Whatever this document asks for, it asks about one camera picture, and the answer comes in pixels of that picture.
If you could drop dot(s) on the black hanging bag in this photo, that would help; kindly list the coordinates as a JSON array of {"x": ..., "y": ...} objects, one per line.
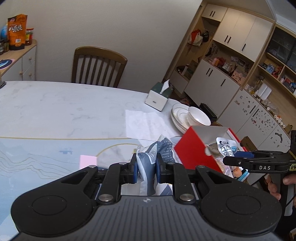
[{"x": 205, "y": 36}]

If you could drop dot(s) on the white paper sheet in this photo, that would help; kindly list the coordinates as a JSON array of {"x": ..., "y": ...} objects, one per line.
[{"x": 148, "y": 125}]

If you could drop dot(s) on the person's right hand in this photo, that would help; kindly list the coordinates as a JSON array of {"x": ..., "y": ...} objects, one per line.
[{"x": 271, "y": 186}]

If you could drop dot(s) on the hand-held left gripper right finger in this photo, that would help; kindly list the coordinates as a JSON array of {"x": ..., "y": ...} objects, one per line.
[{"x": 160, "y": 169}]

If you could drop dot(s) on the red sauce jar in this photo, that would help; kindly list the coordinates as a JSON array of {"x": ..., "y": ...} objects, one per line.
[{"x": 29, "y": 37}]

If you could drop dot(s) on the grey wet wipes pack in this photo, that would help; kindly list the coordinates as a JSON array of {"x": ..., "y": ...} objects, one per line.
[{"x": 146, "y": 166}]

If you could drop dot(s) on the white wooden wall cabinet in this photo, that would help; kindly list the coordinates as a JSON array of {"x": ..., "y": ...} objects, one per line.
[{"x": 242, "y": 30}]

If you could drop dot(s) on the round blue pad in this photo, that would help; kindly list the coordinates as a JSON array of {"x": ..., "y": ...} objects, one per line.
[{"x": 5, "y": 64}]

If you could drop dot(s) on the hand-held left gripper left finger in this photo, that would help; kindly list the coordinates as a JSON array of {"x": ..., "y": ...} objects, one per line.
[{"x": 133, "y": 169}]

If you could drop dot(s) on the blue white snack packet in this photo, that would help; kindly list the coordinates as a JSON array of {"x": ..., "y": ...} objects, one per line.
[{"x": 227, "y": 144}]

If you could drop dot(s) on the green white tissue box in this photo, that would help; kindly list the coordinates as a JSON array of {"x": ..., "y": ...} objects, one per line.
[{"x": 156, "y": 100}]

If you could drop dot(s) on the white bowl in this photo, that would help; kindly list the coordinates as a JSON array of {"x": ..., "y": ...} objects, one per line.
[{"x": 198, "y": 117}]

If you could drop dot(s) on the white refrigerator with stickers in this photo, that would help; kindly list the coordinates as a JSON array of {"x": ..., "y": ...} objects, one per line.
[{"x": 249, "y": 113}]

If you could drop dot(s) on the dark glass jar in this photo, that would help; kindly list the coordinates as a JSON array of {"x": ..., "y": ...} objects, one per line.
[{"x": 4, "y": 47}]

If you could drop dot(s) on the orange bottle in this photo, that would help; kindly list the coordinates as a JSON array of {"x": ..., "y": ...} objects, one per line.
[{"x": 217, "y": 62}]

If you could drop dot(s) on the red cardboard box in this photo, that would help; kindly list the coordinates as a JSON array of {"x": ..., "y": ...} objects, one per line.
[{"x": 192, "y": 150}]

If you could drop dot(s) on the photo cards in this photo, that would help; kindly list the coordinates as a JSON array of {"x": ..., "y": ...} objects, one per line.
[{"x": 238, "y": 61}]

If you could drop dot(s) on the pink wooden box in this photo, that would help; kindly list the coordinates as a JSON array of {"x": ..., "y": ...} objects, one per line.
[{"x": 238, "y": 77}]

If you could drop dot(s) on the red tote bag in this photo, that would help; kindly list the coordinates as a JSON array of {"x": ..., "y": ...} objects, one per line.
[{"x": 195, "y": 38}]

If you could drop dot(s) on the stack of white plates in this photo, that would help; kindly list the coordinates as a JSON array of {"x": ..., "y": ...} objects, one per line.
[{"x": 179, "y": 118}]

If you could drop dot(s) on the small blue globe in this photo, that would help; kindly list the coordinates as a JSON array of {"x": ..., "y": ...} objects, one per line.
[{"x": 4, "y": 32}]

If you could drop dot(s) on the pink sticky note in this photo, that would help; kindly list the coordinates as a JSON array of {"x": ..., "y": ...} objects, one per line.
[{"x": 88, "y": 162}]

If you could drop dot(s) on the white wooden sideboard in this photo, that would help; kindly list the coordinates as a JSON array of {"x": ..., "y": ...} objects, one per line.
[{"x": 25, "y": 64}]

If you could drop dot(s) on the orange snack bag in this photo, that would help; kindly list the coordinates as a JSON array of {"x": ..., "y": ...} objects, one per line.
[{"x": 17, "y": 32}]

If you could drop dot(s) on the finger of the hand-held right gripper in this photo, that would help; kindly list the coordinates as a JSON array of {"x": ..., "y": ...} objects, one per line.
[
  {"x": 242, "y": 154},
  {"x": 238, "y": 161}
]

